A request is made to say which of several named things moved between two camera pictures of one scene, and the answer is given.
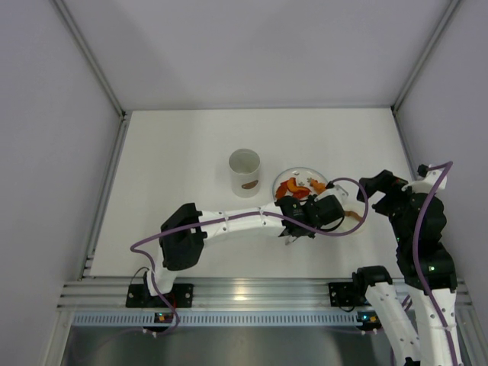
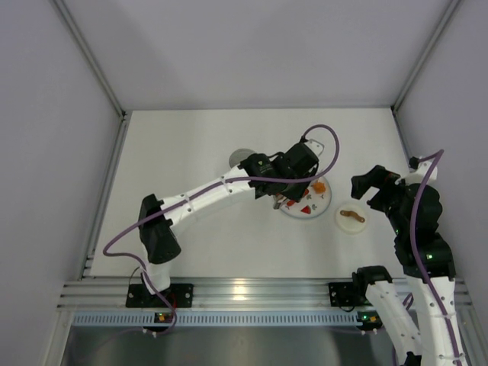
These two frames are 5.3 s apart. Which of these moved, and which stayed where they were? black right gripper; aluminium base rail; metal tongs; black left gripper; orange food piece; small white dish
Moved: metal tongs; black left gripper
Stayed: aluminium base rail; small white dish; orange food piece; black right gripper
